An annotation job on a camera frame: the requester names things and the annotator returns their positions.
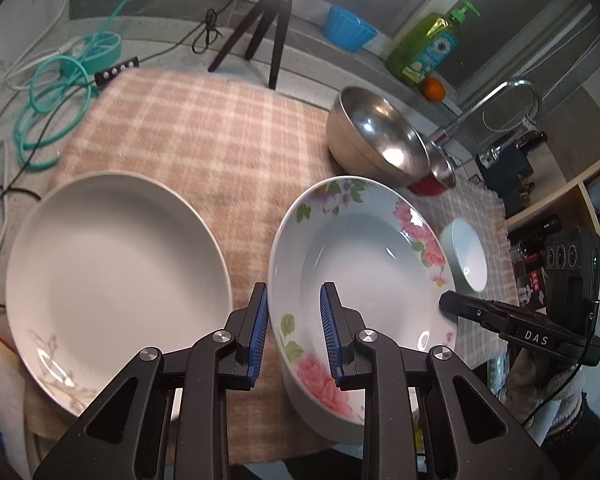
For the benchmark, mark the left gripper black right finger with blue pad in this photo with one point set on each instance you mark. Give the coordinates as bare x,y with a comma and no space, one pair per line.
341,325

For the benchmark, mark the floral pink rose plate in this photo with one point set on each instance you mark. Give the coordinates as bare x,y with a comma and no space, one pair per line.
386,263

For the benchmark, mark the black camera box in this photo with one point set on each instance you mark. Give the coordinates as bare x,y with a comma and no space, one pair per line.
572,268

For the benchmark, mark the white knit gloved hand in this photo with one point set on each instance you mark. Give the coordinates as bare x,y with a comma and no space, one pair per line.
542,394

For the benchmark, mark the green dish soap bottle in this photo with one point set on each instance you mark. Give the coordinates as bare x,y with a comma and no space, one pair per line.
428,44

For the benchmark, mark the blue plastic cup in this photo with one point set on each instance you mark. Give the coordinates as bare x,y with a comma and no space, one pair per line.
346,30

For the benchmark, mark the small orange fruit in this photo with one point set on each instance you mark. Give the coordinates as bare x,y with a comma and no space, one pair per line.
432,89

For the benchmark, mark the red bowl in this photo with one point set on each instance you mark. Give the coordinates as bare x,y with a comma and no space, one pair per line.
428,186

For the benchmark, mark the red white book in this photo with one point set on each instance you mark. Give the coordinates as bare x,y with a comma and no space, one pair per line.
12,435

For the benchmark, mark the black mini tripod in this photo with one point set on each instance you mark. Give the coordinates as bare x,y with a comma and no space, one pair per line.
265,13

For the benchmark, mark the small stainless steel bowl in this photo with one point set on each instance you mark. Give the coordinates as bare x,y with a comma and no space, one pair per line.
441,166

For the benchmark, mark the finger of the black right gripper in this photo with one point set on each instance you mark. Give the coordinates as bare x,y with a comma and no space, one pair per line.
489,314

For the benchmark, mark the large stainless steel bowl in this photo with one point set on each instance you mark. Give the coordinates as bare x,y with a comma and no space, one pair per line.
368,137

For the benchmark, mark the teal round power strip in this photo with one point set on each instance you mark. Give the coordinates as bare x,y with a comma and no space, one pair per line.
97,52

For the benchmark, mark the chrome sink faucet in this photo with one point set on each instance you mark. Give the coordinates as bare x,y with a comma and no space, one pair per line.
508,112

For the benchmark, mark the black inline light controller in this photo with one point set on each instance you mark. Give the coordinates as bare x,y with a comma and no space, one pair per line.
104,77

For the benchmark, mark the pink plaid cloth mat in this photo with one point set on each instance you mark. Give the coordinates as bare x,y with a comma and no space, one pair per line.
240,155

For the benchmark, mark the pale blue ceramic bowl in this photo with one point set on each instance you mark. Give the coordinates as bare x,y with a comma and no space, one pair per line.
463,250

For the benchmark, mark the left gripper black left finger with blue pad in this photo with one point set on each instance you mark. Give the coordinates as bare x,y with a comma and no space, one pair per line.
248,326

